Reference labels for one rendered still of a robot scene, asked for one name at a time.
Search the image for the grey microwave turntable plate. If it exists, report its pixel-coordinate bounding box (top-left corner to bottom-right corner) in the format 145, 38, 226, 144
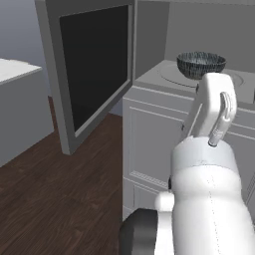
158, 62, 247, 90

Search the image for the grey microwave door black window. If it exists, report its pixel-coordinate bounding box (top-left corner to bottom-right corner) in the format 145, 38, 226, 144
34, 0, 137, 156

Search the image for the white cupboard door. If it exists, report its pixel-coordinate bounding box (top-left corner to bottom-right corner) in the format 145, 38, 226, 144
127, 98, 197, 191

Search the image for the grey microwave oven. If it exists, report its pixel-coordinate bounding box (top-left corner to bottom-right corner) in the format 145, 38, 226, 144
131, 0, 255, 106

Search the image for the white cupboard unit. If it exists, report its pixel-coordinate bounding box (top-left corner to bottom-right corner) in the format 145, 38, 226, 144
122, 85, 255, 223

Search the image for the dark patterned bowl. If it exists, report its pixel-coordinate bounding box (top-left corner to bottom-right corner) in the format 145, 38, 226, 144
175, 51, 228, 81

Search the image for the grey counter with white top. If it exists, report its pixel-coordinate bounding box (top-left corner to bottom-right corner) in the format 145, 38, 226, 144
0, 57, 57, 168

